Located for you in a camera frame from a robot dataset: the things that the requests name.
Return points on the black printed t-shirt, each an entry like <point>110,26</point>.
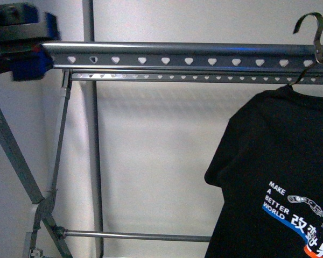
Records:
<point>269,166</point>

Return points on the dark metal clothes hanger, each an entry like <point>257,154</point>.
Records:
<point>318,53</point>

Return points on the black and blue rack clamp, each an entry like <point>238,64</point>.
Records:
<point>22,34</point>

